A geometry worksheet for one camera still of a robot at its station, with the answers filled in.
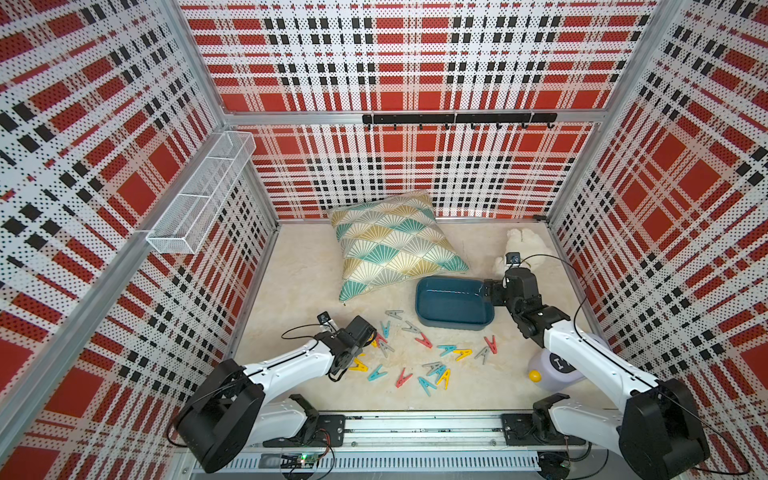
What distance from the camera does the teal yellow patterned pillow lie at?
0.92m

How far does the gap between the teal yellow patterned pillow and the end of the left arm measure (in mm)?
212

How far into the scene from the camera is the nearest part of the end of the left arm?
64 centimetres
